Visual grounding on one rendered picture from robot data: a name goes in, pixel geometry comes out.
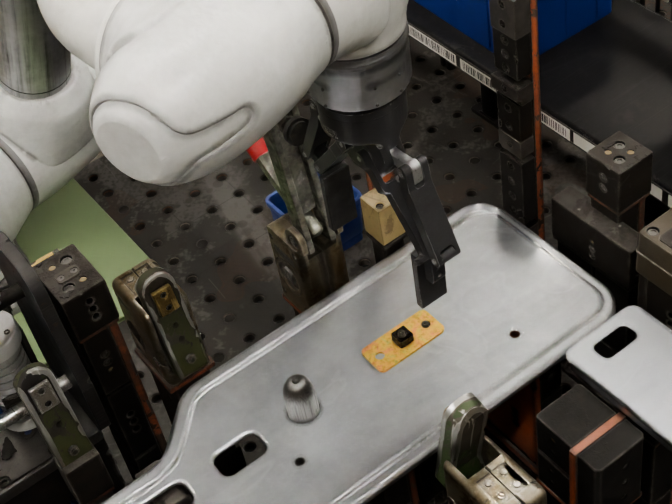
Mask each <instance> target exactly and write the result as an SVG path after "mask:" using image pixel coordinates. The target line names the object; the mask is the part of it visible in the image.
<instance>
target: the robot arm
mask: <svg viewBox="0 0 672 504"><path fill-rule="evenodd" d="M408 1H409V0H0V231H2V232H4V233H5V234H6V235H7V237H8V238H9V239H10V241H11V242H13V244H14V245H15V246H16V247H17V248H18V250H19V251H20V252H21V253H22V254H23V255H24V257H25V258H26V259H27V260H28V258H27V257H26V255H25V254H24V252H23V251H22V249H21V248H20V246H19V245H18V243H17V241H16V236H17V235H18V233H19V231H20V229H21V228H22V226H23V224H24V222H25V221H26V219H27V217H28V216H29V214H30V212H31V211H32V210H33V209H34V208H35V207H37V206H38V205H39V204H41V203H42V202H43V201H45V200H46V199H48V198H49V197H51V196H52V195H53V194H54V193H56V192H57V191H58V190H60V189H61V188H62V187H63V186H64V185H66V184H67V183H68V182H69V181H70V180H71V179H73V178H74V177H75V176H76V175H77V174H78V173H79V172H80V171H81V170H82V169H83V168H84V167H85V166H86V165H87V164H89V163H90V162H91V161H92V160H93V159H94V158H95V157H96V155H97V154H98V153H99V152H100V151H102V153H103V154H104V155H105V157H106V158H107V159H108V160H109V161H110V162H111V163H112V164H113V165H114V166H115V167H116V168H117V169H119V170H120V171H121V172H123V173H124V174H126V175H128V176H129V177H131V178H133V179H136V180H138V181H141V182H145V183H151V184H155V185H160V186H175V185H179V184H183V183H188V182H191V181H193V180H196V179H199V178H201V177H204V176H206V175H208V174H210V173H212V172H214V171H216V170H218V169H219V168H221V167H223V166H224V165H226V164H227V163H229V162H230V161H232V160H233V159H235V158H236V157H238V156H239V155H240V154H242V153H243V152H244V151H246V150H247V149H248V148H249V147H251V146H252V145H253V144H254V143H255V142H257V141H258V140H259V139H260V138H261V137H263V136H264V135H265V134H266V133H267V132H268V131H270V130H271V129H272V128H273V127H274V126H275V125H276V124H277V123H278V122H279V121H280V120H281V119H282V118H284V117H285V116H286V115H287V114H288V113H289V112H290V111H291V110H292V109H293V107H294V106H295V105H296V104H297V103H298V102H299V101H300V100H301V99H302V98H303V97H304V95H305V94H306V93H307V94H309V95H310V96H311V97H312V99H310V100H309V105H310V114H311V116H310V120H309V123H308V127H307V131H306V135H305V138H304V143H303V146H302V150H301V151H302V155H303V156H304V157H305V158H306V159H307V160H309V159H311V158H312V159H313V160H314V162H315V163H314V168H315V170H316V171H317V172H318V173H319V174H320V176H319V179H320V184H321V189H322V194H323V199H324V204H325V209H326V214H327V219H328V224H329V228H330V229H332V230H333V231H336V230H337V229H339V228H341V227H342V226H344V225H345V224H347V223H349V222H350V221H352V220H353V219H355V218H356V217H357V210H356V204H355V198H354V193H353V187H352V181H351V175H350V169H349V165H348V164H347V163H346V162H345V161H344V162H342V163H340V162H341V161H343V160H344V159H346V158H347V156H348V155H349V157H350V158H351V159H352V162H353V163H354V164H355V165H357V166H358V167H360V168H362V169H363V170H364V171H365V172H366V173H367V174H368V175H369V177H370V179H371V181H372V183H373V184H374V186H375V188H376V190H377V192H378V193H380V194H384V195H386V197H387V199H388V201H389V202H390V204H391V206H392V208H393V210H394V211H395V213H396V215H397V217H398V219H399V220H400V222H401V224H402V226H403V228H404V230H405V231H406V233H407V235H408V237H409V239H410V240H411V242H412V244H413V246H414V248H415V249H416V250H414V251H413V252H411V253H410V254H411V261H412V269H413V276H414V284H415V291H416V299H417V304H418V305H419V306H420V307H421V308H422V309H424V308H425V307H427V306H428V305H430V304H431V303H432V302H434V301H435V300H437V299H438V298H440V297H441V296H443V295H444V294H446V293H447V285H446V276H445V274H446V270H445V263H446V262H447V261H449V260H450V259H452V258H453V257H455V256H456V255H458V254H459V253H460V252H461V250H460V247H459V245H458V243H457V240H456V238H455V235H454V233H453V230H452V228H451V225H450V223H449V221H448V218H447V216H446V213H445V211H444V208H443V206H442V204H441V201H440V199H439V196H438V194H437V191H436V189H435V186H434V184H433V182H432V179H431V175H430V169H429V165H428V161H427V159H426V157H425V156H424V155H422V154H419V155H418V156H416V157H415V158H411V157H410V156H408V155H407V154H405V149H404V146H403V144H402V142H401V139H400V133H401V130H402V128H403V126H404V123H405V121H406V119H407V116H408V103H407V94H406V87H407V85H408V84H409V82H410V79H411V75H412V64H411V55H410V46H409V38H408V36H409V27H408V21H407V17H406V11H407V4H408ZM331 139H334V140H336V141H335V143H333V144H332V145H331V146H330V147H329V145H330V142H331ZM327 148H330V149H329V150H328V149H327ZM338 163H340V164H339V165H337V164H338ZM396 167H397V173H398V175H397V176H395V177H394V178H392V179H390V180H389V181H387V182H386V183H385V182H384V181H383V179H382V177H384V176H386V175H387V174H389V173H390V172H392V171H393V170H394V169H395V168H396ZM28 262H29V263H30V261H29V260H28ZM30 264H31V263H30Z"/></svg>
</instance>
